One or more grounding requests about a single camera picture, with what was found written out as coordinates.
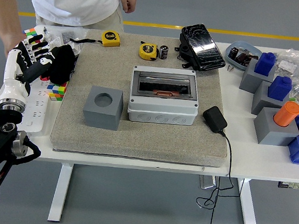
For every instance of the grey holder block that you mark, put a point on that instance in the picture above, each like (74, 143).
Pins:
(102, 117)
(261, 101)
(273, 134)
(250, 79)

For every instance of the brown capacitor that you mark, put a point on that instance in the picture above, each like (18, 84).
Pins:
(242, 58)

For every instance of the light blue tray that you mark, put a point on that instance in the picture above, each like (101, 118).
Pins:
(233, 62)

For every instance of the white power strip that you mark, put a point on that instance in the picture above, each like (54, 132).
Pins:
(36, 110)

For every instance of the shiny black case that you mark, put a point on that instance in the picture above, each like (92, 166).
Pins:
(201, 46)

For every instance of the yellow round tape measure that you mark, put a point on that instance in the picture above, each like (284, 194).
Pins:
(148, 51)

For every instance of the multicoloured puzzle cube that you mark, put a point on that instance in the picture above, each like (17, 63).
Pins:
(30, 31)
(56, 91)

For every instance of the black power adapter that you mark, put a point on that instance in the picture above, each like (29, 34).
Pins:
(214, 118)

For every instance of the blue plastic block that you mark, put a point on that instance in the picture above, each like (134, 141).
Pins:
(279, 89)
(264, 65)

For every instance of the black cloth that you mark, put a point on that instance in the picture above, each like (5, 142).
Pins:
(63, 65)

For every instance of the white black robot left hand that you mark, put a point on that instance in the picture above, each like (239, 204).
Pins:
(12, 84)

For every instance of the white table leg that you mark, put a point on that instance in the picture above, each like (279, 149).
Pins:
(59, 193)
(248, 213)

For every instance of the small metal screw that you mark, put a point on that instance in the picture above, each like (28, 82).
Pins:
(231, 68)
(228, 68)

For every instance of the silver box under table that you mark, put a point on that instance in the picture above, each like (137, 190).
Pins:
(207, 182)

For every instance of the grey plastic junction box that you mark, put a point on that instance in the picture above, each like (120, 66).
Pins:
(162, 113)

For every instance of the small red object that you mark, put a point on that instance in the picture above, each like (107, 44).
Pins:
(44, 78)

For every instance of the person's right hand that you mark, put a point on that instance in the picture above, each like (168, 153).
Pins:
(12, 41)

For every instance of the white socket package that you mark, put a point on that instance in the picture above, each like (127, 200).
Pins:
(56, 40)

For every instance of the smoky transparent box lid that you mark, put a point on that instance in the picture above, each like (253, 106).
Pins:
(163, 81)

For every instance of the small black cylindrical capacitor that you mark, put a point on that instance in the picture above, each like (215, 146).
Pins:
(163, 52)

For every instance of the grey-brown mat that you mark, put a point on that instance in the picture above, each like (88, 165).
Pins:
(146, 141)

